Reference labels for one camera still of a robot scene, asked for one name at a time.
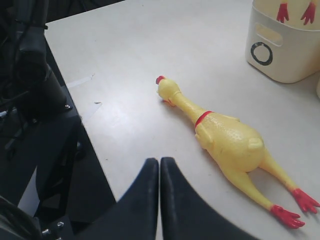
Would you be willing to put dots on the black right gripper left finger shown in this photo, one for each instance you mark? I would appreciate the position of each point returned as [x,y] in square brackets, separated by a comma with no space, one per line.
[135,215]

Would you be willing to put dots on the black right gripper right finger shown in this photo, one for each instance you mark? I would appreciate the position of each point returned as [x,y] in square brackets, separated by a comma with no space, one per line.
[185,215]

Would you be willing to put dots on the whole rubber chicken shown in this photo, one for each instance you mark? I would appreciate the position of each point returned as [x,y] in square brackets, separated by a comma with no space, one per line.
[304,10]
[237,149]

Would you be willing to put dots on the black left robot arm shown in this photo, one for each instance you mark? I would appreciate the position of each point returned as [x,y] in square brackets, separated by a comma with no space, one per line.
[32,86]

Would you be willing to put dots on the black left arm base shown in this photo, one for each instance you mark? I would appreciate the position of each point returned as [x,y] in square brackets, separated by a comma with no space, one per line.
[43,179]

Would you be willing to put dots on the whole rubber chicken front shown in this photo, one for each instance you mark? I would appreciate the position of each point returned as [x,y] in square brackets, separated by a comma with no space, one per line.
[237,149]

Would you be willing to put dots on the cream bin marked O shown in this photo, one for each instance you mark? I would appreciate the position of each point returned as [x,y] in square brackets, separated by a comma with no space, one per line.
[285,52]

